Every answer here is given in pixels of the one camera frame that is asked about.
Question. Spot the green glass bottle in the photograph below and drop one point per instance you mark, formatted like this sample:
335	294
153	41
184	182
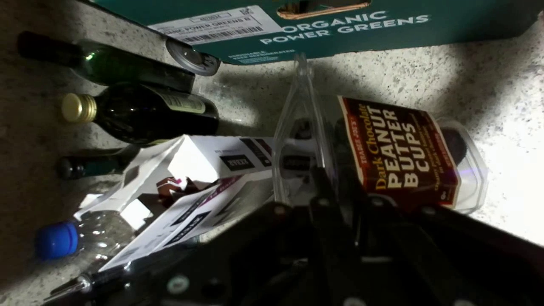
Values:
125	65

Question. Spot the dark bottle black cap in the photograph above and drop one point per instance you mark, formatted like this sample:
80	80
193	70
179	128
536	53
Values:
96	163

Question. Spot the dark wine bottle gold cap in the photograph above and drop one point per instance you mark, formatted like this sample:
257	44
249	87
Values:
147	112

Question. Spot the clear water bottle blue cap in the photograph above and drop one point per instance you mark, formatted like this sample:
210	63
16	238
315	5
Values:
62	240

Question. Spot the clear peanut butter cups tub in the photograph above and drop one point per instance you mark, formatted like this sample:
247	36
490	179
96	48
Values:
397	146

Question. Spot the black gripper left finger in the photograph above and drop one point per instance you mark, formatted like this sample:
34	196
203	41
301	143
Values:
332	226

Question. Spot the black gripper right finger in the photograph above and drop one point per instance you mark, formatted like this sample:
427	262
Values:
414	243

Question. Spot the white protein bar box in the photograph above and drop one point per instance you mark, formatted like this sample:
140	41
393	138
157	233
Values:
198	163

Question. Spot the cardboard box organic power greens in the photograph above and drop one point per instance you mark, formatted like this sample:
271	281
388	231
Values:
397	27

